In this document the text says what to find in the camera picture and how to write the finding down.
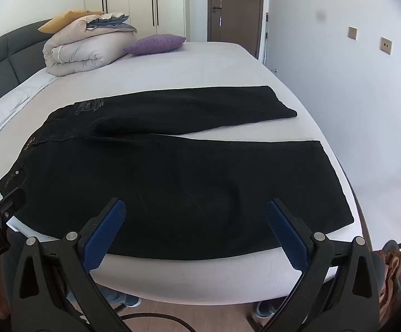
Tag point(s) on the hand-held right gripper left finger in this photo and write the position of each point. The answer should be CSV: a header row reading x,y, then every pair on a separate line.
x,y
108,228

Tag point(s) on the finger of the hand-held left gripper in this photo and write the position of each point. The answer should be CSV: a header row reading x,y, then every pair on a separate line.
x,y
12,200

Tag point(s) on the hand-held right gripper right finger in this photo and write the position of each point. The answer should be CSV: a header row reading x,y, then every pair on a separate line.
x,y
285,230

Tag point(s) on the black pants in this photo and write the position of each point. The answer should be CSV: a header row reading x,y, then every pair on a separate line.
x,y
186,179

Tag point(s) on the person's left leg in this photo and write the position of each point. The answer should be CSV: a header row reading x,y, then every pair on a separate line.
x,y
124,297

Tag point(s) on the person's leg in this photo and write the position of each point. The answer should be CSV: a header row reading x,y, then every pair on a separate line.
x,y
124,297
266,307

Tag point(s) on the person's right leg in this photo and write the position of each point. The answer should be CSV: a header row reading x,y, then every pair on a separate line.
x,y
266,307

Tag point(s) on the brown cloth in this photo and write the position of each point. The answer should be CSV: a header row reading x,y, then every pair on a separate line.
x,y
390,269

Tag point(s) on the folded beige duvet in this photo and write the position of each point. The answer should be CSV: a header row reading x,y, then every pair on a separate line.
x,y
79,52

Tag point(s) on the white bed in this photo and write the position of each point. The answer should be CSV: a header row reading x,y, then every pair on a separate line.
x,y
203,65

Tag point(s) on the yellow pillow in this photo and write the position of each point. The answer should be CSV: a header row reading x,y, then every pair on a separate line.
x,y
60,22

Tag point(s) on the purple pillow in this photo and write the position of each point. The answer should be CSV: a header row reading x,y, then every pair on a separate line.
x,y
155,44

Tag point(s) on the brown wooden door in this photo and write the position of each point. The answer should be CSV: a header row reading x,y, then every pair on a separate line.
x,y
238,7

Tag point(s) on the white wardrobe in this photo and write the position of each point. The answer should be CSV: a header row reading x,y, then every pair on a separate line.
x,y
138,0

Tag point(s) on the beige wall socket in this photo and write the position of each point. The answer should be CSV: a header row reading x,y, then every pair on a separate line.
x,y
352,33
385,45

